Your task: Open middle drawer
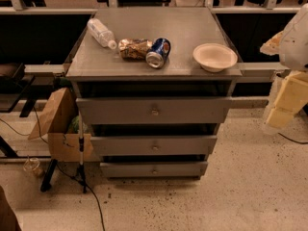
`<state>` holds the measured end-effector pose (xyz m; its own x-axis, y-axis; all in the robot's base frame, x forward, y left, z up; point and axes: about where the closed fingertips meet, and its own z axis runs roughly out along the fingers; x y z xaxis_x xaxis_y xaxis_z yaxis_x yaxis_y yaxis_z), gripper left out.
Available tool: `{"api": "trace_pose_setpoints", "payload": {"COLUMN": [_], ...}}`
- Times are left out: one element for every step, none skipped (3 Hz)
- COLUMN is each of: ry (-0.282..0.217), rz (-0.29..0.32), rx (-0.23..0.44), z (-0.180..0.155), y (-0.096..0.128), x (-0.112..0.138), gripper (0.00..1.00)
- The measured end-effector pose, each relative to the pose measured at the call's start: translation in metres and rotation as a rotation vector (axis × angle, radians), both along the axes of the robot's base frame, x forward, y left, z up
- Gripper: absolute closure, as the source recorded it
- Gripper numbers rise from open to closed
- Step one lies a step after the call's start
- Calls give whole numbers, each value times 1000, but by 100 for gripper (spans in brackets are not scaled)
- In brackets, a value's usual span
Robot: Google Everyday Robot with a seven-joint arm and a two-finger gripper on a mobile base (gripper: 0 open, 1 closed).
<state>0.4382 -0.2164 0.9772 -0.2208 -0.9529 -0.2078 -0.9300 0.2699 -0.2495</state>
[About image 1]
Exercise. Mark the grey drawer cabinet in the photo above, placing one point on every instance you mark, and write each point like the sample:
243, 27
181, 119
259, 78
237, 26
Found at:
101, 73

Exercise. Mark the grey drawer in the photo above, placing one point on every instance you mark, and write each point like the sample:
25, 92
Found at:
141, 110
154, 169
153, 145

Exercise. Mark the brown cardboard box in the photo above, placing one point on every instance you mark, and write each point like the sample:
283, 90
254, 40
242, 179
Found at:
54, 120

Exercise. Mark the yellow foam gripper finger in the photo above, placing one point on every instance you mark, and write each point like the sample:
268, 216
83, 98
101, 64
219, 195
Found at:
289, 100

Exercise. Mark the crumpled snack bag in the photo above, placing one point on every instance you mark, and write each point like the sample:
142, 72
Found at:
134, 48

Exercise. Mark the white paper bowl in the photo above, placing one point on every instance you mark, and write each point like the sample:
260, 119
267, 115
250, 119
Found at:
214, 57

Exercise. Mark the clear plastic water bottle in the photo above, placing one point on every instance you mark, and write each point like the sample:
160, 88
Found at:
102, 34

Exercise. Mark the clear plastic cup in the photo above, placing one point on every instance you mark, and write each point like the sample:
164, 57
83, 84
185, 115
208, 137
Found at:
33, 165

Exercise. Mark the grey top drawer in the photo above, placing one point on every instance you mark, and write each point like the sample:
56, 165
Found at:
141, 110

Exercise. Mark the black tripod stand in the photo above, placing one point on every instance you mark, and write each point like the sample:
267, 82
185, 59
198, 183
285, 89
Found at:
80, 169

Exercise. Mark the blue soda can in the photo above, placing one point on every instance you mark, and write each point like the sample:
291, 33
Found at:
157, 55

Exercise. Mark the grey bottom drawer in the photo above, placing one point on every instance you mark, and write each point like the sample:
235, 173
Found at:
154, 169

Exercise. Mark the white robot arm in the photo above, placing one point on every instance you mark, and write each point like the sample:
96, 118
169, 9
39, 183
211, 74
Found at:
291, 45

